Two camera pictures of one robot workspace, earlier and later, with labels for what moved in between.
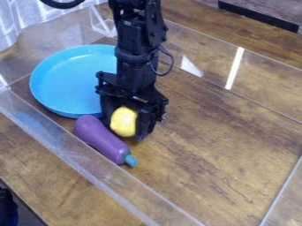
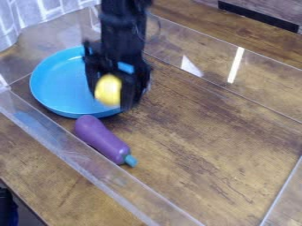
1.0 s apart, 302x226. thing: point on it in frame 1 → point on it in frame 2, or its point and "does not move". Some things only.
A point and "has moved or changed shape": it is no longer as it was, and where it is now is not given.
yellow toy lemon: (125, 121) has moved or changed shape
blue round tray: (65, 80) does not move
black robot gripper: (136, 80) → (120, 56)
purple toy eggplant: (104, 140) does not move
